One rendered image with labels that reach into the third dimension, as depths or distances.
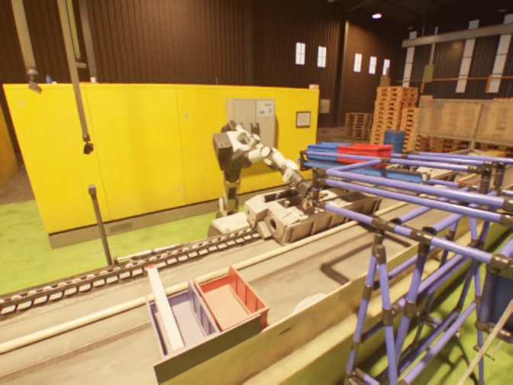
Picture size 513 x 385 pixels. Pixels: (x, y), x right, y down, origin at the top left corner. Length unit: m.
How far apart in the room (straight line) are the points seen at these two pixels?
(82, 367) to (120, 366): 0.14
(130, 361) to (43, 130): 2.74
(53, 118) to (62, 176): 0.65
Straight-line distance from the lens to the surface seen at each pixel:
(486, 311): 0.97
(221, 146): 2.07
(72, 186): 3.50
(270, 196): 1.78
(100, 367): 1.17
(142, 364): 1.12
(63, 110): 3.38
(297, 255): 1.55
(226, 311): 1.21
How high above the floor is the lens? 1.61
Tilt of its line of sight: 20 degrees down
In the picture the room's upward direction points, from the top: straight up
